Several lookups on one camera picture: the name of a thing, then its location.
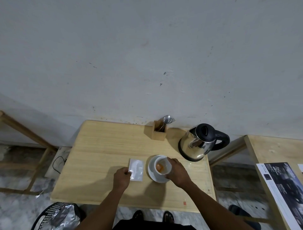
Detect silver foil bag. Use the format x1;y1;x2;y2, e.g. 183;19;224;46
50;204;81;230

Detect black plastic basket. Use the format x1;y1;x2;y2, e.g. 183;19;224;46
31;202;83;230

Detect black cable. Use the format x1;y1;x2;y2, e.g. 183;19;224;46
52;156;68;175

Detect dark blue round object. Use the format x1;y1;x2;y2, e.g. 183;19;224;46
228;205;261;230

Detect white ceramic cup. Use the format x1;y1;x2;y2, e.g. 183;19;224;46
154;157;172;175

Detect steel electric kettle black handle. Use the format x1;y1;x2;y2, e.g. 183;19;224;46
178;123;230;162

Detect person's black shorts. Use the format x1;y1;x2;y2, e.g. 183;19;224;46
112;219;197;230

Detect black printed cardboard box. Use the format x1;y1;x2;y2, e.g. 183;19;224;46
256;162;303;230

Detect metal spoon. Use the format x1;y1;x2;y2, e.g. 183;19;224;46
159;115;171;132

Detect wooden frame rack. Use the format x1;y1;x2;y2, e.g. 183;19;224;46
0;110;59;196

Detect person's left hand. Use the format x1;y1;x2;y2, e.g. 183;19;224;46
113;167;132;192

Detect white ceramic saucer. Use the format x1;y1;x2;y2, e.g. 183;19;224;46
148;155;172;183

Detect person's right forearm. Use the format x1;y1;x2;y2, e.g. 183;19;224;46
182;180;255;230

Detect person's left forearm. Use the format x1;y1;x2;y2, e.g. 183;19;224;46
74;187;129;230

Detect white power board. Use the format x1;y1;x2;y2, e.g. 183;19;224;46
45;146;72;179

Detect wooden cutlery holder box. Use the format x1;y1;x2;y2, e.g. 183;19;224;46
153;120;168;141

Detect person's right sandal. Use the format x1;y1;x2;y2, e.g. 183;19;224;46
163;211;175;224

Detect white sachet packet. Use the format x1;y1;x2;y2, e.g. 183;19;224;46
128;158;144;182

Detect person's right hand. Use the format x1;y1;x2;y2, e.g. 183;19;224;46
165;157;192;189

